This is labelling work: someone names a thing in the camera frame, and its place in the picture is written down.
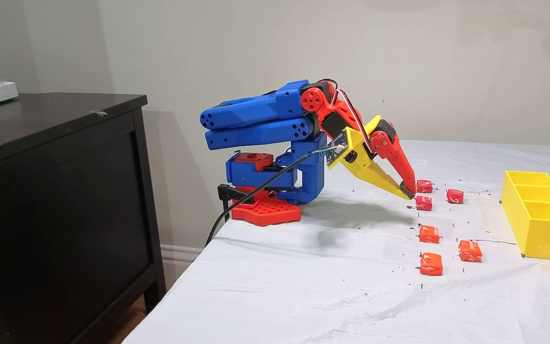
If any orange candy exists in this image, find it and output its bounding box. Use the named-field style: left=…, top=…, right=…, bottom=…
left=419, top=225, right=440, bottom=244
left=458, top=240, right=483, bottom=262
left=419, top=253, right=444, bottom=276

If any yellow three-compartment box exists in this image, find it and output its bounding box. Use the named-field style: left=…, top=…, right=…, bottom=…
left=501, top=171, right=550, bottom=262

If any white plastic table cover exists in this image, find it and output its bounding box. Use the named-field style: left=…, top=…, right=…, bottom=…
left=122, top=140, right=550, bottom=344

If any black table clamp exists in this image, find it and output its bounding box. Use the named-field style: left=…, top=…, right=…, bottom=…
left=217, top=184, right=256, bottom=223

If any black wooden cabinet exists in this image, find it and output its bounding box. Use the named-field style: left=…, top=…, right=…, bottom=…
left=0, top=93, right=167, bottom=344

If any black camera circuit board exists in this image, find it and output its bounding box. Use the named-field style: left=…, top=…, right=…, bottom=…
left=326, top=129, right=350, bottom=167

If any white gripper servo cable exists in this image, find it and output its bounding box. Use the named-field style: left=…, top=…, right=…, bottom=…
left=318, top=79, right=376, bottom=154

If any thick black camera cable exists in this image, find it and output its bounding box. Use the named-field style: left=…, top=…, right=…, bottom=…
left=205, top=147, right=345, bottom=247

